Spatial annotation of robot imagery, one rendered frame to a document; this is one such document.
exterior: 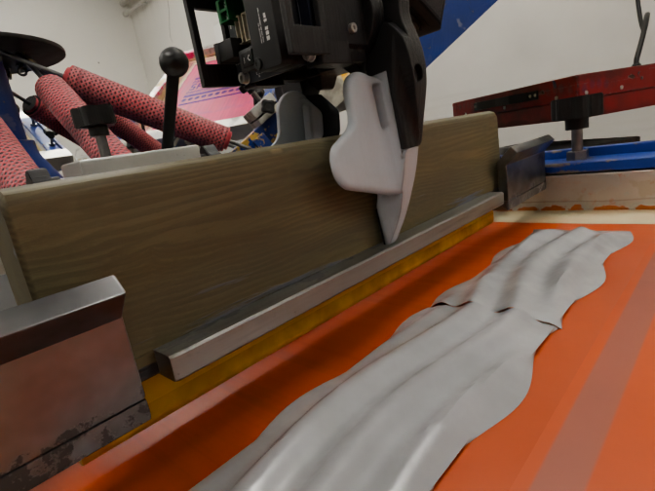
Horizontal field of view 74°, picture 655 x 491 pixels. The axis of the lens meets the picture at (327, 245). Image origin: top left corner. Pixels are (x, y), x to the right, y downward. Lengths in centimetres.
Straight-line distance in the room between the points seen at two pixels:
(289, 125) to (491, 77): 215
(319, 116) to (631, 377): 20
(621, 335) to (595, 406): 6
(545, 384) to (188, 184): 16
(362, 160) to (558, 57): 210
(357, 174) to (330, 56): 5
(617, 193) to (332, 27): 33
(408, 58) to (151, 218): 14
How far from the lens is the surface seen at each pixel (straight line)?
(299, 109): 27
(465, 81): 244
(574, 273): 29
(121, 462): 20
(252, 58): 22
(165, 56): 47
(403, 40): 23
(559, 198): 48
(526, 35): 234
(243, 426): 19
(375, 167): 23
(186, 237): 18
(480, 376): 19
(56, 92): 85
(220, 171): 18
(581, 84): 110
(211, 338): 17
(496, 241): 39
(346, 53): 22
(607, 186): 47
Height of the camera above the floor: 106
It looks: 13 degrees down
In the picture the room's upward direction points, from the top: 10 degrees counter-clockwise
